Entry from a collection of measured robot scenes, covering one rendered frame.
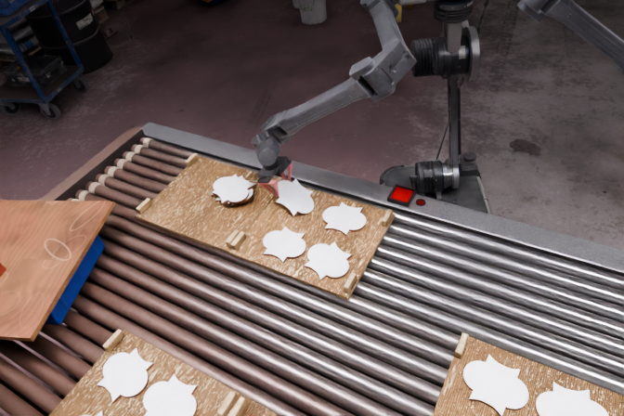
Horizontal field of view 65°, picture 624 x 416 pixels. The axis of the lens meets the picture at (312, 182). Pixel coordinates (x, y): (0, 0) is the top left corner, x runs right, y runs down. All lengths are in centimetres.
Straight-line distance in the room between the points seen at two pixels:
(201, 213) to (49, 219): 48
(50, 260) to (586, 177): 277
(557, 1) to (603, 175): 206
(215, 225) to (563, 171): 224
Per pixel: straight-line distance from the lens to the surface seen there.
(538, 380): 131
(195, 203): 176
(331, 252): 147
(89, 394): 145
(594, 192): 318
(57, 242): 170
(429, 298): 141
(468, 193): 267
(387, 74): 128
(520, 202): 301
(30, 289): 162
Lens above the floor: 208
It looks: 42 degrees down
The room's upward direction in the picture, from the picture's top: 10 degrees counter-clockwise
